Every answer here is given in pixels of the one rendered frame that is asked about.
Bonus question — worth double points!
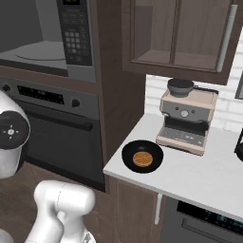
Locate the black bowl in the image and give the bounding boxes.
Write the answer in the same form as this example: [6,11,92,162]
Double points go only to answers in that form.
[121,140,165,175]

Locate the round brown waffle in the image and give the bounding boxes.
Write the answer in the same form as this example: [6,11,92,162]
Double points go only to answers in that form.
[132,151,154,168]

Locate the black oven door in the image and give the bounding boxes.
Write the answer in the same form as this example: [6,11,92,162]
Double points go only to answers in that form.
[12,100,106,193]

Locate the brown base cabinet door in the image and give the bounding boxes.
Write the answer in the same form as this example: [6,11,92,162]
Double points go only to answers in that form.
[108,177,166,243]

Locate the grey built-in microwave oven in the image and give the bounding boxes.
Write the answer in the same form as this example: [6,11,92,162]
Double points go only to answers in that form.
[0,0,98,84]

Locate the brown glass cabinet door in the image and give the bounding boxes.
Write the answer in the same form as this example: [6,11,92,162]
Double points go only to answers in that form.
[129,0,178,65]
[172,0,235,73]

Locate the brown tall appliance cabinet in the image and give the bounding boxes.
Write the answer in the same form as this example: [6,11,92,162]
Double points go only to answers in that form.
[0,0,147,243]

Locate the black oven knob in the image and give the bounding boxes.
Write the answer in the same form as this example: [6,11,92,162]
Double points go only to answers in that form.
[1,83,12,94]
[71,98,82,109]

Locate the black built-in oven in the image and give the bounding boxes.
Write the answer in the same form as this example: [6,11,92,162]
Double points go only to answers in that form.
[0,75,107,193]

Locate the beige espresso coffee machine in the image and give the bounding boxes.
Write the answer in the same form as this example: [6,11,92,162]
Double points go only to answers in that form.
[155,78,219,157]

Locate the grey dishwasher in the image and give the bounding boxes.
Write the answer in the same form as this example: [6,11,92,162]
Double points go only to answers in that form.
[159,196,243,243]

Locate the black countertop appliance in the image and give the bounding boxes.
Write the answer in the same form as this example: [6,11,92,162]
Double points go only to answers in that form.
[234,127,243,162]

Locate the black oven door handle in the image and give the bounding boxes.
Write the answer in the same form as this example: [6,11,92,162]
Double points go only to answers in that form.
[13,108,94,132]

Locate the brown glass-front wall cabinet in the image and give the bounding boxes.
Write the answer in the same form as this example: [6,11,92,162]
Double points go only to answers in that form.
[121,0,243,86]

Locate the white base cabinet handle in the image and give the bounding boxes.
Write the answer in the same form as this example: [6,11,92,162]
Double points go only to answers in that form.
[154,193,163,226]

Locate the grey framed wall fixture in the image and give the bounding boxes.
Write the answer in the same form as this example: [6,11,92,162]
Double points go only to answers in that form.
[234,70,243,101]

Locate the white wall cabinet handle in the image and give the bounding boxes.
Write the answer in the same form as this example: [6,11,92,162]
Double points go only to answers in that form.
[215,3,239,73]

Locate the grey dishwasher handle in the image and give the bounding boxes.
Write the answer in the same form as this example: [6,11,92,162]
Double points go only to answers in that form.
[181,219,243,243]

